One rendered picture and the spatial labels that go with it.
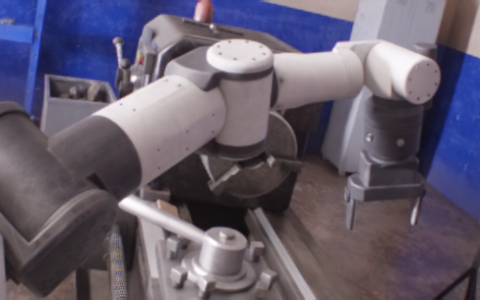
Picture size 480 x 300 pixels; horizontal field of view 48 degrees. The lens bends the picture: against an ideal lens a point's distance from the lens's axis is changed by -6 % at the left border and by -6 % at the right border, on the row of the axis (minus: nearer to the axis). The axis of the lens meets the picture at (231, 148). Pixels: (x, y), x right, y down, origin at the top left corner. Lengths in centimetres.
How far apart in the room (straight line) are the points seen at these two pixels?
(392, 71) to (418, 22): 433
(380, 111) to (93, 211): 47
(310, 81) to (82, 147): 32
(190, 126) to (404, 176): 39
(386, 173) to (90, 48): 422
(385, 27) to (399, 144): 415
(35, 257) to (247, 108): 31
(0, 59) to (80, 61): 69
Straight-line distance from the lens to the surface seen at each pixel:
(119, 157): 53
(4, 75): 503
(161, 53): 159
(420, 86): 78
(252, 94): 64
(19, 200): 49
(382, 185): 87
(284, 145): 150
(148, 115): 57
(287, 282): 146
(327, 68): 73
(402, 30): 504
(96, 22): 488
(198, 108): 61
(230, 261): 77
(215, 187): 148
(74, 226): 47
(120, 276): 150
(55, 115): 364
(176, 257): 82
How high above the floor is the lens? 154
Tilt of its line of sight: 17 degrees down
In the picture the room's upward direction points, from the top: 13 degrees clockwise
